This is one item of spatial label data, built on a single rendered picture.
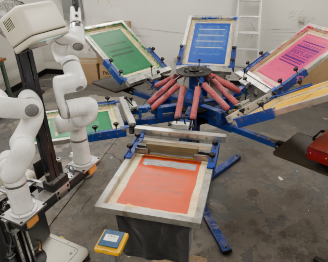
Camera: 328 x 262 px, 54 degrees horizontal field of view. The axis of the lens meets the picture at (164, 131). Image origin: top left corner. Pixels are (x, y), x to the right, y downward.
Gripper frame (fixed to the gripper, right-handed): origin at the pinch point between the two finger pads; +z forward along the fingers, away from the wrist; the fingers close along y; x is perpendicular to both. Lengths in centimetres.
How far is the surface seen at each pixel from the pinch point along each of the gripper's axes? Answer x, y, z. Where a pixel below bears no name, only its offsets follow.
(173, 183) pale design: 57, 57, -80
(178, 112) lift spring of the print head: 83, 80, -12
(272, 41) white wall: 350, 207, 220
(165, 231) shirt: 48, 62, -107
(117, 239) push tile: 17, 43, -112
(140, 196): 36, 58, -86
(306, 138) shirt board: 167, 53, -54
